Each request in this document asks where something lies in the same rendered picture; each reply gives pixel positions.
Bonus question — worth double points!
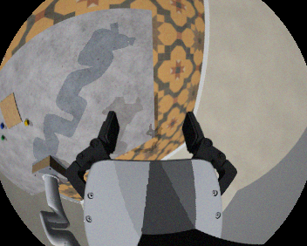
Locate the tan square mat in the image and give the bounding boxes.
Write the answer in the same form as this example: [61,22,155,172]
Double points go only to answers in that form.
[0,92,22,129]

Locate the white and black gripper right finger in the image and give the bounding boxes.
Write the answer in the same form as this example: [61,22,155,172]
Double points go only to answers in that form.
[182,112,237,196]

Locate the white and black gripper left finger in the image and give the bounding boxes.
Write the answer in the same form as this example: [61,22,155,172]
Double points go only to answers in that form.
[65,111,119,199]

